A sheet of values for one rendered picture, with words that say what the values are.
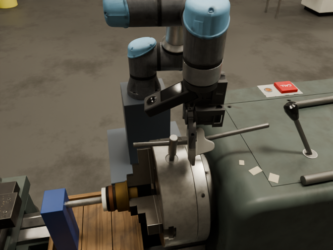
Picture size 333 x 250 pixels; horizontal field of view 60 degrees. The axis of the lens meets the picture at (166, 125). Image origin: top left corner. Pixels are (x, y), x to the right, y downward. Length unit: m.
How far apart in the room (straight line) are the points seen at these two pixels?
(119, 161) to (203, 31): 1.07
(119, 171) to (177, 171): 0.69
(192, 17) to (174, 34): 0.62
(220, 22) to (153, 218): 0.53
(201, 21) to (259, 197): 0.41
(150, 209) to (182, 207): 0.11
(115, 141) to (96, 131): 1.31
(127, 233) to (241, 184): 0.49
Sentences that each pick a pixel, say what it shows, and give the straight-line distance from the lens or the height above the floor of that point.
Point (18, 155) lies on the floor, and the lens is 2.87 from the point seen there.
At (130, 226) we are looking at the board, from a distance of 1.07.
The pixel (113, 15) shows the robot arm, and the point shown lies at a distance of 0.58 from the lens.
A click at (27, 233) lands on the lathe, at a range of 1.17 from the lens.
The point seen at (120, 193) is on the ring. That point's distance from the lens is 0.86.
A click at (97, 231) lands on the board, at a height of 0.89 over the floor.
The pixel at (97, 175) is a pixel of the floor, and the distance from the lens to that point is 2.45.
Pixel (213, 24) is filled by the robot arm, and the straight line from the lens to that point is 0.49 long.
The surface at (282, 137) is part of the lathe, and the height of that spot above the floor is 1.25.
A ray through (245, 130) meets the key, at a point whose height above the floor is 1.33.
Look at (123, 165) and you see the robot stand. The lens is 1.44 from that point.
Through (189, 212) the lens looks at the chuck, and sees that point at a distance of 0.77.
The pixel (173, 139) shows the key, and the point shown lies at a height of 1.32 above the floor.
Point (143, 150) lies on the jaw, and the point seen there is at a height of 1.20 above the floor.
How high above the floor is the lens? 1.78
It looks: 38 degrees down
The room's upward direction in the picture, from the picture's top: straight up
